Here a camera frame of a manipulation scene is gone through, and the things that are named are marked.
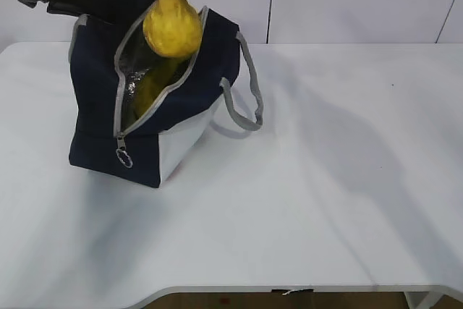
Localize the yellow pear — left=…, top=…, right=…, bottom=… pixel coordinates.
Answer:
left=143, top=0, right=203, bottom=59

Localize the yellow banana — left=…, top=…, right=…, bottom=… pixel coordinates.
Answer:
left=131, top=56, right=192, bottom=119

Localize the navy blue lunch bag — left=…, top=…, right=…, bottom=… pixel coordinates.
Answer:
left=69, top=0, right=263, bottom=188

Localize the white table leg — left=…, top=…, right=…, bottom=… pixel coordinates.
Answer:
left=404, top=292, right=443, bottom=309

